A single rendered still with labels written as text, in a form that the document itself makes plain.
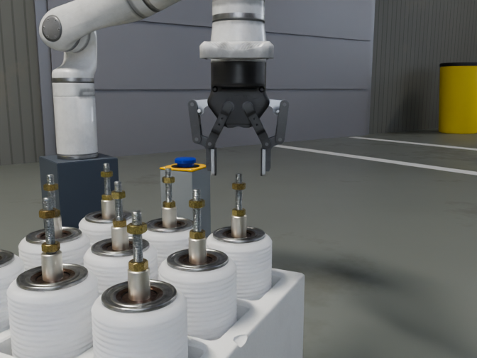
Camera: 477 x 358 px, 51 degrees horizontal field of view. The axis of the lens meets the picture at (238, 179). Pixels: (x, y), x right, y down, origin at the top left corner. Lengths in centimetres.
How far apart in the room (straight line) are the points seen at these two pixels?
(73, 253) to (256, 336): 28
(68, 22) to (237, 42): 59
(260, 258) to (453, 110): 490
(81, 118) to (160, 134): 245
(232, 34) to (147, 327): 37
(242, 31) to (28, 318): 41
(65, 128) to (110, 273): 59
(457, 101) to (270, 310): 494
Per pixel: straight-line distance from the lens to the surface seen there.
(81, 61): 121
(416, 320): 110
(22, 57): 332
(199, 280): 58
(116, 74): 345
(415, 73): 578
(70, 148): 118
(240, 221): 70
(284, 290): 72
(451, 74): 551
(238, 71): 65
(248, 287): 70
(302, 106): 442
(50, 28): 118
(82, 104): 117
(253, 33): 66
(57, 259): 59
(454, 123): 552
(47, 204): 57
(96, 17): 112
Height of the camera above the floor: 46
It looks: 10 degrees down
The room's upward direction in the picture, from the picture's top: straight up
